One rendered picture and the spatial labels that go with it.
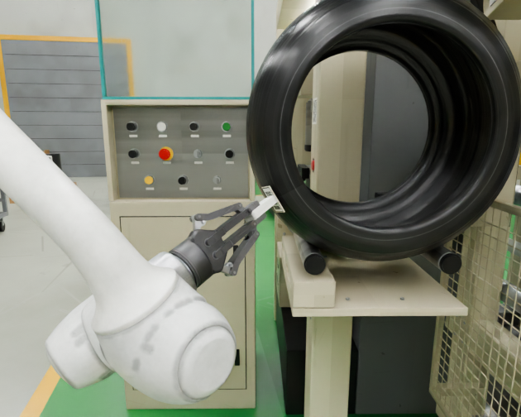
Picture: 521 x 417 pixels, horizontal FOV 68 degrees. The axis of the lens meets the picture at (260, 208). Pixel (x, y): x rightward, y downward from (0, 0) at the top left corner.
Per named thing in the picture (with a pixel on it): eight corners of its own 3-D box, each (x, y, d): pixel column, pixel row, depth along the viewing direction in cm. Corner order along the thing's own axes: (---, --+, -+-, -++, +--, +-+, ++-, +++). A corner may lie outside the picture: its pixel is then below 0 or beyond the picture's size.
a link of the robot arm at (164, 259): (157, 316, 63) (184, 294, 67) (181, 319, 56) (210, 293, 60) (126, 271, 62) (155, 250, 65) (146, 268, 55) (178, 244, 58)
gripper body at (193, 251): (157, 251, 64) (198, 222, 70) (184, 293, 66) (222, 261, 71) (175, 247, 59) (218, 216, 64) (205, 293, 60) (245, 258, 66)
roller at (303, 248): (288, 218, 113) (303, 213, 112) (291, 232, 114) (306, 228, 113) (302, 257, 78) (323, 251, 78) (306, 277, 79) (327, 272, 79)
